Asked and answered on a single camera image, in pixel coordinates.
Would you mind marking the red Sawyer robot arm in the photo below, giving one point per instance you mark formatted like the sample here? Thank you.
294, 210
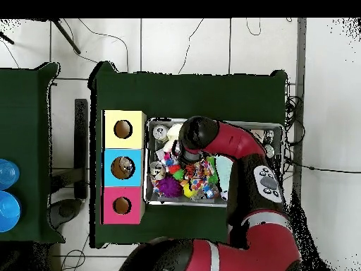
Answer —
268, 248

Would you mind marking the dark green tablecloth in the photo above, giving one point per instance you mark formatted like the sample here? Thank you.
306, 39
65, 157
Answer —
28, 84
183, 93

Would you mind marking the small blue bowl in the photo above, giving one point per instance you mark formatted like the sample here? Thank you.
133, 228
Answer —
8, 173

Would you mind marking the mint green cloth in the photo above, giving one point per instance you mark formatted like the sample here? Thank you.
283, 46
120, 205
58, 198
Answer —
224, 175

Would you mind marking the black tripod leg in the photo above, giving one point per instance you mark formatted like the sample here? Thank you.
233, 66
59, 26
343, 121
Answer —
7, 38
67, 37

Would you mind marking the white cloth with colourful dots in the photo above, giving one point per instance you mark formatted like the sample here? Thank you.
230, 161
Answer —
201, 179

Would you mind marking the clear plastic bottle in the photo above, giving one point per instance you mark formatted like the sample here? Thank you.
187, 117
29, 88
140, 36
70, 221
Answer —
127, 166

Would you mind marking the wooden box with three holes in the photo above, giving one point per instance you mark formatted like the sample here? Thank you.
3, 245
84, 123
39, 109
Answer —
135, 141

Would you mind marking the large blue bowl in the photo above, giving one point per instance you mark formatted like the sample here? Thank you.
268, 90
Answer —
8, 211

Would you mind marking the rainbow spiky caterpillar toy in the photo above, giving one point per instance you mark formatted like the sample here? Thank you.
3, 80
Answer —
173, 168

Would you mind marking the yellow ball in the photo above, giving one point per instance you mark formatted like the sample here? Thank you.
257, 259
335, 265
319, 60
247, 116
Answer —
188, 192

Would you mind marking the crushed drink can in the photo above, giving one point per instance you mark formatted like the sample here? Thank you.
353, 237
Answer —
157, 169

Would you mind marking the tiger plush toy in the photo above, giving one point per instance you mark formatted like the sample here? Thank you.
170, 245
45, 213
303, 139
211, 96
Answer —
190, 169

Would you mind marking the purple spiky ball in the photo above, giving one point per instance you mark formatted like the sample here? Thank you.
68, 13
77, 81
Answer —
170, 187

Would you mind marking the silver drink can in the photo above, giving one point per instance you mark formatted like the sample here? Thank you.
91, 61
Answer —
160, 132

